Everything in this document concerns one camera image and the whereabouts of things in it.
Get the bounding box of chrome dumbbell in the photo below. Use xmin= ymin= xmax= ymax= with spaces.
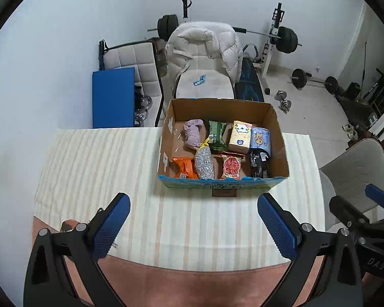
xmin=275 ymin=90 xmax=292 ymax=114

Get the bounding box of small blue packet on chair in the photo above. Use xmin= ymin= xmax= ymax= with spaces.
xmin=193 ymin=75 xmax=206 ymax=86

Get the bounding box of blue foam mat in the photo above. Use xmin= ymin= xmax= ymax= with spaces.
xmin=92 ymin=67 xmax=135 ymax=129

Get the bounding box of red floral snack packet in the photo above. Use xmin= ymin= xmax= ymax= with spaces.
xmin=218 ymin=153 xmax=245 ymax=180

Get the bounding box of blue cat tissue pack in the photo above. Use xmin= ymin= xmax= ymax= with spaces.
xmin=250 ymin=127 xmax=271 ymax=154

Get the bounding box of white squat rack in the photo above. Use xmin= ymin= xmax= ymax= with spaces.
xmin=260 ymin=2 xmax=284 ymax=78

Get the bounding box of green snack packet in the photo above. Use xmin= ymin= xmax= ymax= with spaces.
xmin=208 ymin=120 xmax=228 ymax=152

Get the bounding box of black weight bench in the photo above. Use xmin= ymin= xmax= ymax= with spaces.
xmin=234 ymin=44 xmax=264 ymax=102

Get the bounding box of striped cat tablecloth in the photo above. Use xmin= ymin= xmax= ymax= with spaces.
xmin=31 ymin=127 xmax=327 ymax=307

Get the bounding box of grey quilted chair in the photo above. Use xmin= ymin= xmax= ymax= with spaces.
xmin=98 ymin=39 xmax=164 ymax=128

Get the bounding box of white puffer jacket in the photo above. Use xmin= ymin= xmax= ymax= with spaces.
xmin=165 ymin=34 xmax=243 ymax=84

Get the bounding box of cardboard milk box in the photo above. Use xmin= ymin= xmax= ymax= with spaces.
xmin=158 ymin=98 xmax=289 ymax=191

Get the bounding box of yellow glitter sponge pouch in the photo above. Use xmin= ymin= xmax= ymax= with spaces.
xmin=194 ymin=138 xmax=215 ymax=180

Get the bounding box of barbell on rack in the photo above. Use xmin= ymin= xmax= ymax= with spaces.
xmin=147 ymin=15 xmax=301 ymax=54

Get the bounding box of beige chair with jacket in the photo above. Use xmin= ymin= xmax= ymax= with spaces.
xmin=168 ymin=45 xmax=236 ymax=99

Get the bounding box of grey shell chair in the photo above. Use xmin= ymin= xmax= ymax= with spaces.
xmin=319 ymin=139 xmax=384 ymax=229

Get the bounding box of purple plush cloth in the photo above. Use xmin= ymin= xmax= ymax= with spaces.
xmin=183 ymin=119 xmax=204 ymax=150

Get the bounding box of barbell on floor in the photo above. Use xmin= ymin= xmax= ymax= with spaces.
xmin=291 ymin=68 xmax=338 ymax=94

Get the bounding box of orange snack packet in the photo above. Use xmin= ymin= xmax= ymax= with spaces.
xmin=171 ymin=157 xmax=198 ymax=180

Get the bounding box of black snack packet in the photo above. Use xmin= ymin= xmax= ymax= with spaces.
xmin=249 ymin=149 xmax=270 ymax=179

